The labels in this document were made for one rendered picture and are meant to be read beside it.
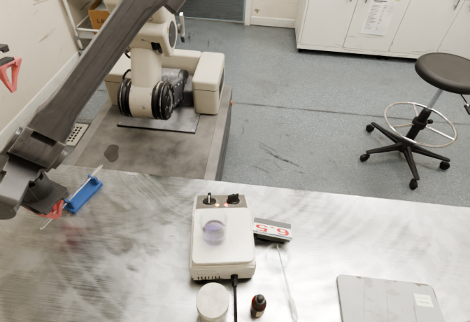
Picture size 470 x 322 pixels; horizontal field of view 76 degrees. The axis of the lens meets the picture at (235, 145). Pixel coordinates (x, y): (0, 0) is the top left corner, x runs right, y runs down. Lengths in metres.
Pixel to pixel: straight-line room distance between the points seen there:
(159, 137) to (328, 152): 1.09
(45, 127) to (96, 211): 0.30
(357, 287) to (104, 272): 0.53
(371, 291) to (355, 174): 1.30
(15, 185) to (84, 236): 0.23
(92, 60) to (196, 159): 0.91
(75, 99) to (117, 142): 0.97
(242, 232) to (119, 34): 0.43
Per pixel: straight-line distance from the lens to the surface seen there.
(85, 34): 2.89
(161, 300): 0.69
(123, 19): 0.55
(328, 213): 0.81
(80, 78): 0.56
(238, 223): 0.65
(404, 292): 0.77
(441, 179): 2.23
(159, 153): 1.43
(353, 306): 0.71
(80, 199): 0.84
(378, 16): 2.99
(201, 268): 0.63
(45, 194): 0.73
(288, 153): 1.96
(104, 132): 1.61
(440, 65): 1.87
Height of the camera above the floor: 1.40
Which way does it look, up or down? 46 degrees down
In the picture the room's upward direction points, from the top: 3 degrees clockwise
